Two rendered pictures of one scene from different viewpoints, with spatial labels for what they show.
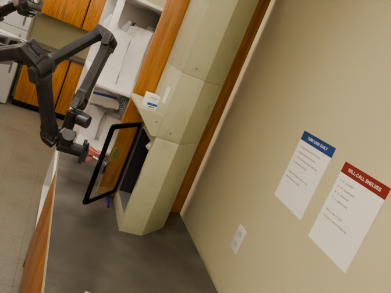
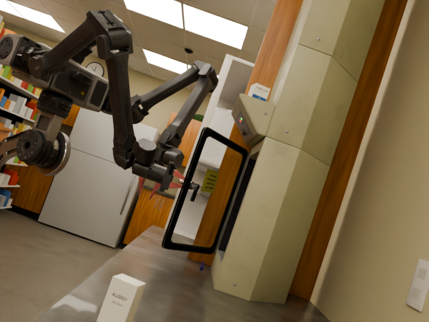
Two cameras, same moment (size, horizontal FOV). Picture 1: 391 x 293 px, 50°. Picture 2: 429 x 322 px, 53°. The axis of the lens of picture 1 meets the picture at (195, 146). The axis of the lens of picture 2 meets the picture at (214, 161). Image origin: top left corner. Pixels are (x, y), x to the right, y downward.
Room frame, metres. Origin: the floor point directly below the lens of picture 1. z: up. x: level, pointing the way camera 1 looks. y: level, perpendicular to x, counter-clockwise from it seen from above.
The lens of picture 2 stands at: (0.54, -0.15, 1.20)
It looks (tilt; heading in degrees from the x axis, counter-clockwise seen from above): 4 degrees up; 20
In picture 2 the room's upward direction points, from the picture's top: 19 degrees clockwise
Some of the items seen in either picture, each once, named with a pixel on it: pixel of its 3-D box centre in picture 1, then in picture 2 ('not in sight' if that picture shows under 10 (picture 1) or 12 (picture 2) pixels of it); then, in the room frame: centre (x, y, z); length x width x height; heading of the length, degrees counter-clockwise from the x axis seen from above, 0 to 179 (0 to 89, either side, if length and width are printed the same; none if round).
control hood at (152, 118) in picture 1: (142, 113); (246, 122); (1.90, 0.28, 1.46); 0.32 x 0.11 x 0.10; 21
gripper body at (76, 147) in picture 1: (77, 149); (159, 174); (1.83, 0.49, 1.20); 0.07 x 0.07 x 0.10; 21
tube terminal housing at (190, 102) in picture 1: (167, 150); (285, 178); (1.96, 0.11, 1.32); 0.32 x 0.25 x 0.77; 21
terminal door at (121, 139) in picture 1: (113, 161); (208, 194); (1.91, 0.33, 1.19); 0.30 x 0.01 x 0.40; 166
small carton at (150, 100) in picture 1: (150, 100); (257, 95); (1.83, 0.26, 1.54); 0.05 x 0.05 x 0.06; 35
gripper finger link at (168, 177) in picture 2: (92, 154); (179, 182); (1.85, 0.42, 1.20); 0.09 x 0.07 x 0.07; 111
